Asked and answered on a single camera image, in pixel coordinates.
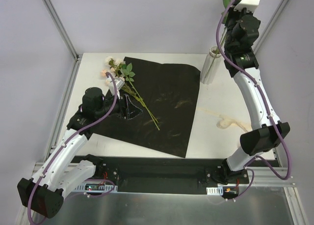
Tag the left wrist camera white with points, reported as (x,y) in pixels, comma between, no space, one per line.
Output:
(114,85)

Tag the pink white flower bouquet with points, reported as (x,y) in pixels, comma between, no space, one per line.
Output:
(123,74)

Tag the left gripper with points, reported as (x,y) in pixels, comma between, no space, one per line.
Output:
(123,105)

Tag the right aluminium frame post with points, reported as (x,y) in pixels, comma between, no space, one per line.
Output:
(268,12)

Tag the left white cable duct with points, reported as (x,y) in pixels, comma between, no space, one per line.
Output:
(95,187)

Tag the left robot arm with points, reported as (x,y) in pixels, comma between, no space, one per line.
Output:
(47,189)

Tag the black wrapping paper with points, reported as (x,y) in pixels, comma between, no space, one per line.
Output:
(170,92)

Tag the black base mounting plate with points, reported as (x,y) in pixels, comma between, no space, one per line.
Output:
(159,175)

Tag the right white cable duct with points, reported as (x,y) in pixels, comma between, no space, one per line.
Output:
(221,190)

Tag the cream printed ribbon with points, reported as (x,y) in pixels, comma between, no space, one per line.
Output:
(225,121)

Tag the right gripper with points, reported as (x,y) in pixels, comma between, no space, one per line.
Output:
(230,17)

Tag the aluminium frame post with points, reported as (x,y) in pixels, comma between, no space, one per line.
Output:
(60,27)
(268,12)

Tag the front aluminium rail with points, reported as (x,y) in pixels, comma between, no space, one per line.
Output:
(264,177)

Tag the white ribbed vase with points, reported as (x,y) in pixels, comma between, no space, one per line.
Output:
(209,67)

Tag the left aluminium frame post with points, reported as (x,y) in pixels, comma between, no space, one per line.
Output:
(60,27)

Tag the white cable duct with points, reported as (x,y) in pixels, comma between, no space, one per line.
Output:
(95,187)
(221,190)

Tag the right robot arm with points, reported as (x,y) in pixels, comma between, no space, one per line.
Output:
(268,131)

